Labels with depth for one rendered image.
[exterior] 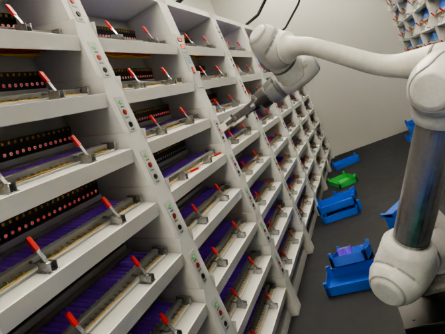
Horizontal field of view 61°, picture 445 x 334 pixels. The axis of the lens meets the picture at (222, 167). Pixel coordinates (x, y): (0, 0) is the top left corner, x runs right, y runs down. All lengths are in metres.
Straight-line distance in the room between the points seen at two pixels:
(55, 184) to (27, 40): 0.40
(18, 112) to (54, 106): 0.12
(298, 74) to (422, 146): 0.52
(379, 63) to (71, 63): 0.94
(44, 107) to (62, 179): 0.19
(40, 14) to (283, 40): 0.77
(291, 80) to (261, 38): 0.20
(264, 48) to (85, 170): 0.67
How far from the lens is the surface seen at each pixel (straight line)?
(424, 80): 0.92
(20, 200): 0.91
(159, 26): 1.95
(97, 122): 1.29
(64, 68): 1.35
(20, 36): 1.14
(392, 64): 1.20
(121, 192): 1.30
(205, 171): 1.61
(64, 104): 1.11
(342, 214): 3.12
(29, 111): 1.03
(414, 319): 1.40
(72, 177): 1.02
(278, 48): 1.26
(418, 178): 1.08
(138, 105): 1.76
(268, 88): 1.40
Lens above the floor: 1.08
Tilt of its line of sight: 6 degrees down
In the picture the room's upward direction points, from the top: 24 degrees counter-clockwise
